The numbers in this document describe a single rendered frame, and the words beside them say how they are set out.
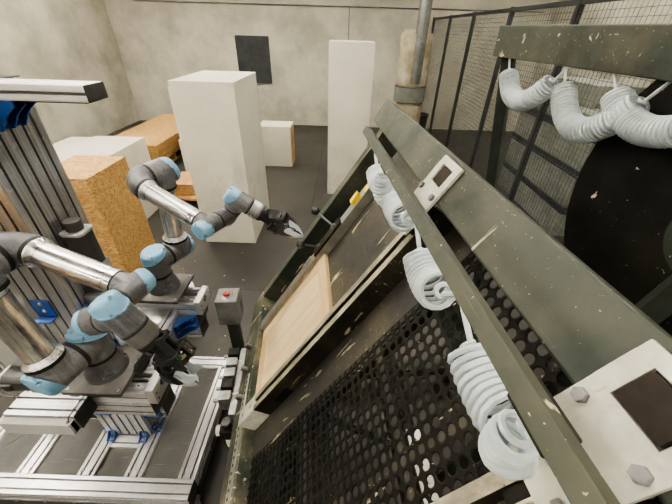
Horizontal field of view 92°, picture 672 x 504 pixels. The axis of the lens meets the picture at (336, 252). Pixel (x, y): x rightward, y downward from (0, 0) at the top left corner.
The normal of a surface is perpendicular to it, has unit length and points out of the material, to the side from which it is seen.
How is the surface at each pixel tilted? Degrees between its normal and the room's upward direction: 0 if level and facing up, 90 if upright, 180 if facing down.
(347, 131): 90
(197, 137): 90
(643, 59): 90
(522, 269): 57
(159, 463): 0
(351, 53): 90
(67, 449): 0
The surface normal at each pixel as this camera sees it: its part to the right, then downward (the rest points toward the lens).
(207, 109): -0.02, 0.57
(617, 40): -1.00, 0.03
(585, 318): -0.82, -0.43
